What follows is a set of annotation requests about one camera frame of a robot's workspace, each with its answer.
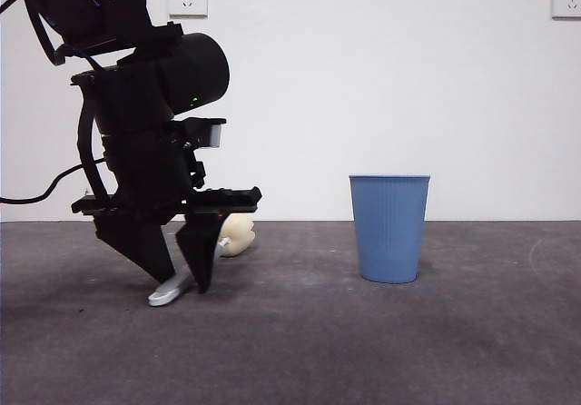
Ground blue ribbed plastic cup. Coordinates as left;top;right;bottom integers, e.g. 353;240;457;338
348;173;431;284

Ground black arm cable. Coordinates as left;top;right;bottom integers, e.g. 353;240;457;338
0;100;114;205

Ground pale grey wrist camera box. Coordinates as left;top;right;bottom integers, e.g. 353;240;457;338
197;121;227;150

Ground sponge cup brush grey handle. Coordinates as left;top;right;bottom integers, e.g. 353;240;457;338
148;213;256;307

